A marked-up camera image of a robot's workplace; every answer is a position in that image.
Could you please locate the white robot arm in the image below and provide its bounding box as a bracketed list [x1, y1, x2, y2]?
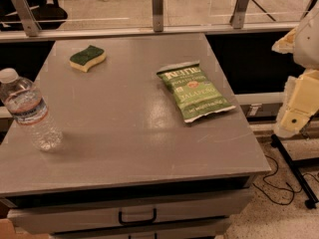
[272, 7, 319, 138]

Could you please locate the green jalapeno chip bag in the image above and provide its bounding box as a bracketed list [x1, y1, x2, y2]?
[157, 61, 234, 123]

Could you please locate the green yellow sponge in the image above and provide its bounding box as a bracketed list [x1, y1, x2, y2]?
[69, 45, 106, 73]

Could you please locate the grey cabinet drawer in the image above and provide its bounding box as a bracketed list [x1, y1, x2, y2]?
[8, 188, 253, 234]

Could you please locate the clear plastic water bottle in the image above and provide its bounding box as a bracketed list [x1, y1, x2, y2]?
[0, 68, 63, 151]

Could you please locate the glass railing panel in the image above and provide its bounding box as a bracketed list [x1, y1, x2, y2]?
[0, 0, 319, 32]

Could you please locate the black office chair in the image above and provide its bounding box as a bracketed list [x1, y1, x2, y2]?
[0, 0, 68, 31]

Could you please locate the black stand leg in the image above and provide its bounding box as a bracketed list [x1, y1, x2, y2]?
[271, 134, 319, 209]

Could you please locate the black drawer handle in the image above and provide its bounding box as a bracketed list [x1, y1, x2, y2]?
[118, 208, 158, 226]

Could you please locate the middle metal railing bracket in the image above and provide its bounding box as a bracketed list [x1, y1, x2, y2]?
[152, 0, 163, 32]

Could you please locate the metal railing bracket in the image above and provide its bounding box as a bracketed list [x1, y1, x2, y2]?
[230, 0, 249, 29]
[152, 0, 163, 32]
[11, 0, 41, 37]

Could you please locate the right metal railing bracket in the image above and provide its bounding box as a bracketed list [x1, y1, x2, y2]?
[230, 0, 249, 29]

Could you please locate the black floor cable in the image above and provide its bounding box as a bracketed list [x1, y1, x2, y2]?
[252, 154, 319, 206]

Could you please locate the left metal railing bracket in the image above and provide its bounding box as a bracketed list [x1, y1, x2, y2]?
[11, 0, 41, 37]

